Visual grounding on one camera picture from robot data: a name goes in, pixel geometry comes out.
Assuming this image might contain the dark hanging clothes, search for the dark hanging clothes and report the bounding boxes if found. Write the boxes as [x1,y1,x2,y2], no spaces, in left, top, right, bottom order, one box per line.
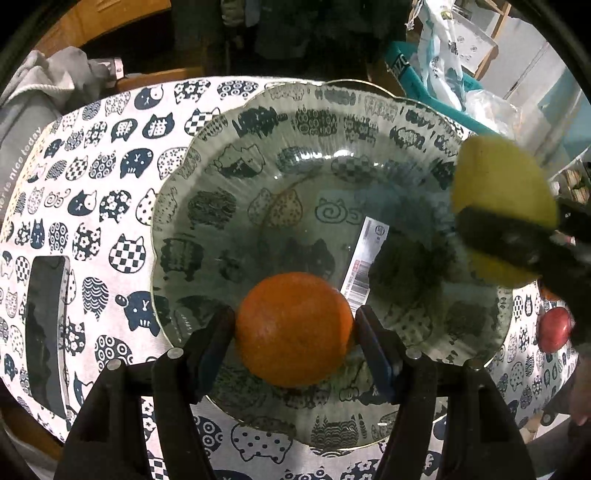
[171,0,407,79]

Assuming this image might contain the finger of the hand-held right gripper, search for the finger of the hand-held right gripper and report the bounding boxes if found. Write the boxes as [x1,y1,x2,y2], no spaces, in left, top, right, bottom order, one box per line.
[455,205,561,274]

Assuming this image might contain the wooden framed white panel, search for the wooden framed white panel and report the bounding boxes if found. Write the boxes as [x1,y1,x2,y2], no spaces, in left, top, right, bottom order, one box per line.
[452,0,513,79]

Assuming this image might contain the dark grey garment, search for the dark grey garment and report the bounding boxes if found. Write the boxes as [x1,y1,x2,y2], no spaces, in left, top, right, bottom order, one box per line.
[48,46,124,93]

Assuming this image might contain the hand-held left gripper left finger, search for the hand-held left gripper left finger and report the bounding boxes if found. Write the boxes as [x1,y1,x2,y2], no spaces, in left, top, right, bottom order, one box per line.
[54,305,238,480]

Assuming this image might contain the cat print tablecloth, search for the cat print tablecloth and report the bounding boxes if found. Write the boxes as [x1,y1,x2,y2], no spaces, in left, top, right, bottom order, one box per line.
[0,78,583,480]

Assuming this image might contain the clear plastic bag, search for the clear plastic bag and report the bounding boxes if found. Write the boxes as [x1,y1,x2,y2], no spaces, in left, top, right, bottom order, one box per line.
[464,88,518,139]

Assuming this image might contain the teal box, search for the teal box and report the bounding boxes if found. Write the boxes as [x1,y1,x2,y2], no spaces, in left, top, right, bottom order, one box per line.
[385,41,497,125]

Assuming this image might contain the scalloped glass plate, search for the scalloped glass plate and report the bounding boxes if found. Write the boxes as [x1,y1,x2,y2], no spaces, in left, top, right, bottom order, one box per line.
[150,79,515,457]

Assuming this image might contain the black phone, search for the black phone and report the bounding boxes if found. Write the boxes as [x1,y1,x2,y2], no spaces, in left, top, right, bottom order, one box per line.
[23,255,77,421]

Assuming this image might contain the red apple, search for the red apple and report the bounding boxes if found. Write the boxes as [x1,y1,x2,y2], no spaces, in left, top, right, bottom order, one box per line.
[538,307,575,354]

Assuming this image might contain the light grey hoodie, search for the light grey hoodie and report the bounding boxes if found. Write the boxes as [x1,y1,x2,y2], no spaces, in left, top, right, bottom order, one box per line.
[0,48,93,134]

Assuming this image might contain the yellow lemon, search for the yellow lemon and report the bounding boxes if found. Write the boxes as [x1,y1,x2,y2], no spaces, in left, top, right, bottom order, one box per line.
[451,135,559,288]

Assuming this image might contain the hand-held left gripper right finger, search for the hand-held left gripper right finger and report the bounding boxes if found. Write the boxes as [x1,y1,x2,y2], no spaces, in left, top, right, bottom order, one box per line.
[353,305,536,480]

